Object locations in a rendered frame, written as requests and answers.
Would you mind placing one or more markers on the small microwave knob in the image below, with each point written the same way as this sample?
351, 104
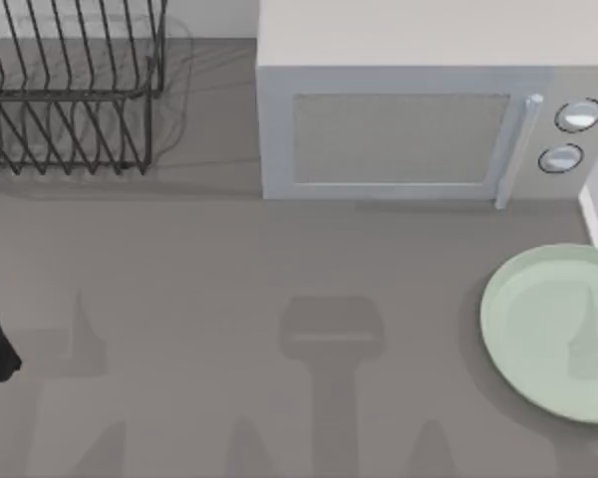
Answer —
560, 159

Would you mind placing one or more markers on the large microwave knob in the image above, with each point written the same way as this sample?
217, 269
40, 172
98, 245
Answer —
578, 115

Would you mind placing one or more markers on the pale green plate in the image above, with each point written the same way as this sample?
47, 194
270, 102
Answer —
528, 318

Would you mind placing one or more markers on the microwave oven door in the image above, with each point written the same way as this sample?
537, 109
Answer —
279, 139

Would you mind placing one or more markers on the pale microwave oven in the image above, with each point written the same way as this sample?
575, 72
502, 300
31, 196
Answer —
408, 35

